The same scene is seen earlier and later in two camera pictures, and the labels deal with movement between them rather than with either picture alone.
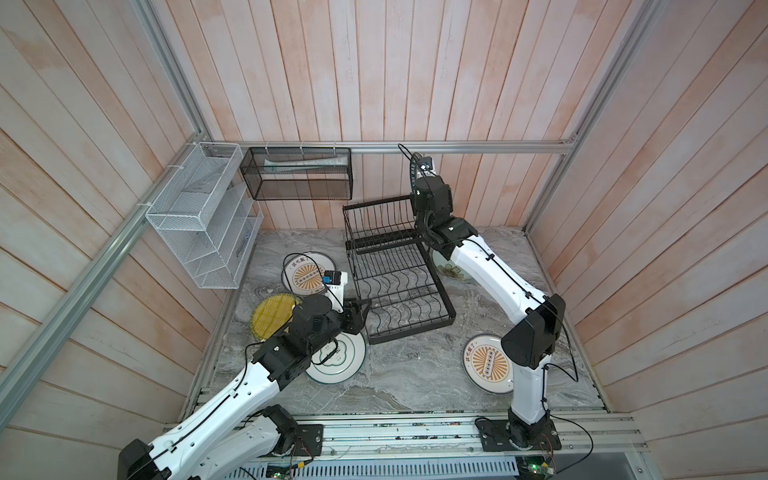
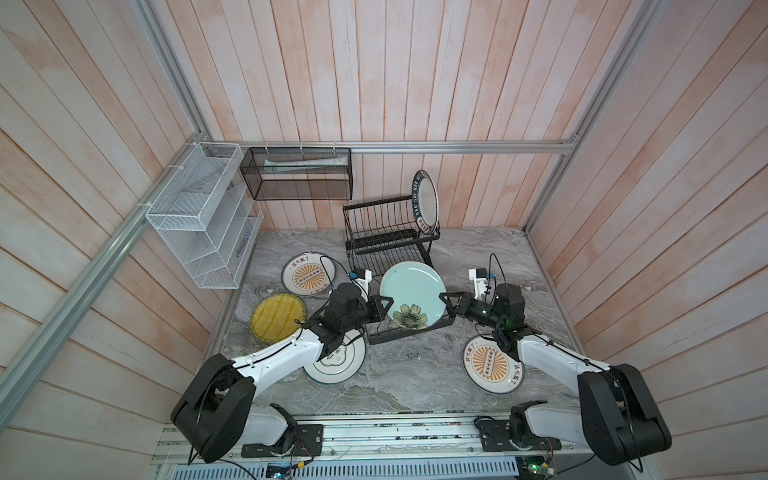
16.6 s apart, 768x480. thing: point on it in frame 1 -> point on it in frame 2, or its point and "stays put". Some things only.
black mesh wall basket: x=299 y=173 stays put
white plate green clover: x=340 y=361 stays put
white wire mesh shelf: x=207 y=217 stays put
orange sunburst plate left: x=303 y=272 stays put
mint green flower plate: x=449 y=269 -> x=415 y=289
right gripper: x=448 y=192 -> x=463 y=304
